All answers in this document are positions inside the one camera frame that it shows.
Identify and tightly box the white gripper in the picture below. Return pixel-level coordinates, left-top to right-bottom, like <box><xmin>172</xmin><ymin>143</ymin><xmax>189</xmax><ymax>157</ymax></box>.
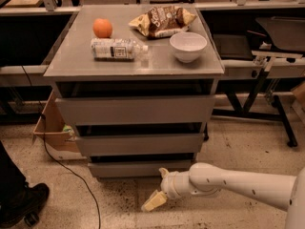
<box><xmin>141</xmin><ymin>168</ymin><xmax>191</xmax><ymax>212</ymax></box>

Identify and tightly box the grey bottom drawer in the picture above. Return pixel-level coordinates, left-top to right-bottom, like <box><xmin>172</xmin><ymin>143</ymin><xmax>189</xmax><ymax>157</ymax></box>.
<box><xmin>88</xmin><ymin>159</ymin><xmax>192</xmax><ymax>178</ymax></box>

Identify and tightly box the grey drawer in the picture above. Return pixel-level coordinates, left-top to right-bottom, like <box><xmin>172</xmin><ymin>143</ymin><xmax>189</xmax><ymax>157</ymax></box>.
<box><xmin>75</xmin><ymin>134</ymin><xmax>203</xmax><ymax>156</ymax></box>
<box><xmin>88</xmin><ymin>159</ymin><xmax>192</xmax><ymax>178</ymax></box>
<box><xmin>55</xmin><ymin>95</ymin><xmax>215</xmax><ymax>125</ymax></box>

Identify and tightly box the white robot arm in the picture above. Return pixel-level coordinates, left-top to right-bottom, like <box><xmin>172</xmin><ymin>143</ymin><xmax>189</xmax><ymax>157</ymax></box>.
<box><xmin>141</xmin><ymin>162</ymin><xmax>305</xmax><ymax>229</ymax></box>

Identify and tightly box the grey middle drawer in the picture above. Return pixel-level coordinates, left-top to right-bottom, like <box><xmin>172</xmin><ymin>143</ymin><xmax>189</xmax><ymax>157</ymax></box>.
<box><xmin>75</xmin><ymin>134</ymin><xmax>203</xmax><ymax>156</ymax></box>

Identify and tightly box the grey drawer cabinet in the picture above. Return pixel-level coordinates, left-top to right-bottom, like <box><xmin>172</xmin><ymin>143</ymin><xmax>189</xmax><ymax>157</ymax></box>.
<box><xmin>43</xmin><ymin>5</ymin><xmax>226</xmax><ymax>179</ymax></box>

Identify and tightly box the grey top drawer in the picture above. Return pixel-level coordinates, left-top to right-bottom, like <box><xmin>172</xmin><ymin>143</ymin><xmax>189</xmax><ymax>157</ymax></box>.
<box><xmin>55</xmin><ymin>95</ymin><xmax>215</xmax><ymax>125</ymax></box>

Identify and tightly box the cardboard box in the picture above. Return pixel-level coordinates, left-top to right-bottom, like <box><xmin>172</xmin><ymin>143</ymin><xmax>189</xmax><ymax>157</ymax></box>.
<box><xmin>33</xmin><ymin>93</ymin><xmax>85</xmax><ymax>160</ymax></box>

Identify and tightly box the black shoe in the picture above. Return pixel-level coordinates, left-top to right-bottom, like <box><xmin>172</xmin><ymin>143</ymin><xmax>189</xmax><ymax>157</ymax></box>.
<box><xmin>0</xmin><ymin>183</ymin><xmax>50</xmax><ymax>229</ymax></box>

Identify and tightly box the white bowl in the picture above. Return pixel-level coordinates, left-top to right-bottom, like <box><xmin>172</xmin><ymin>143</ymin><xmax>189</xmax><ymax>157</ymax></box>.
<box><xmin>170</xmin><ymin>32</ymin><xmax>208</xmax><ymax>63</ymax></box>

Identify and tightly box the clear plastic water bottle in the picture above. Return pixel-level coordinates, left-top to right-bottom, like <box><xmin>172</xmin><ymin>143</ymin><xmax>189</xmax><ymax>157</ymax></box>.
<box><xmin>91</xmin><ymin>38</ymin><xmax>149</xmax><ymax>60</ymax></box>

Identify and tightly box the dark trouser leg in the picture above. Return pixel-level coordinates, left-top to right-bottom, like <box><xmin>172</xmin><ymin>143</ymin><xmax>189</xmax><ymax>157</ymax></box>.
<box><xmin>0</xmin><ymin>141</ymin><xmax>26</xmax><ymax>204</ymax></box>

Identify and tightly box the brown yellow chip bag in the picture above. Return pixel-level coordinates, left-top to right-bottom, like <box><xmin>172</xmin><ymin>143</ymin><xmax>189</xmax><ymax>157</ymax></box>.
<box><xmin>129</xmin><ymin>6</ymin><xmax>196</xmax><ymax>39</ymax></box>

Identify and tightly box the orange fruit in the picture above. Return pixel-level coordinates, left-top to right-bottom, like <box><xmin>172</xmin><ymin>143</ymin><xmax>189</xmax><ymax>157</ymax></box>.
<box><xmin>92</xmin><ymin>18</ymin><xmax>112</xmax><ymax>38</ymax></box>

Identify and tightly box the black floor cable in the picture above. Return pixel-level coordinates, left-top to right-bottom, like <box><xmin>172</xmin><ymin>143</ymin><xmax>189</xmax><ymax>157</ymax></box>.
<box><xmin>20</xmin><ymin>65</ymin><xmax>102</xmax><ymax>229</ymax></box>

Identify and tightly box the black frame side table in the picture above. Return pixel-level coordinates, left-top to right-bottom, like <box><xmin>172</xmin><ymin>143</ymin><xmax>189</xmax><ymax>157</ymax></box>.
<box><xmin>209</xmin><ymin>15</ymin><xmax>305</xmax><ymax>147</ymax></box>

